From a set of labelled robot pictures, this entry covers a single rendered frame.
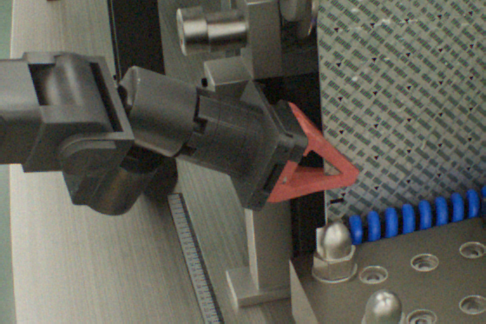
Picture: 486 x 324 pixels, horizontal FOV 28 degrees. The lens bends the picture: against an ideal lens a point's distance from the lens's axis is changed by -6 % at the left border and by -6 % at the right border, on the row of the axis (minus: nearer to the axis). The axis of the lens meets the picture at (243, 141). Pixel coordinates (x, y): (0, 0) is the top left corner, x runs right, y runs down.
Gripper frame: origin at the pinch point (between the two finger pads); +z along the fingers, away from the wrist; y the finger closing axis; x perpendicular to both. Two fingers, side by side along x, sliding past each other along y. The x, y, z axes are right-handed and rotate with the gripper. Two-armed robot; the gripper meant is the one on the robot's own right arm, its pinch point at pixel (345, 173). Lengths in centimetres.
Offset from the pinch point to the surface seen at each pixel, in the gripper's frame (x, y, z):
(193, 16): 5.5, -8.7, -14.6
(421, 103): 7.9, 0.3, 3.1
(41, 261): -29.0, -20.3, -15.6
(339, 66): 8.3, 0.2, -5.1
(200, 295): -21.1, -9.9, -1.9
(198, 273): -20.9, -13.8, -1.5
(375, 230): -2.6, 3.6, 3.1
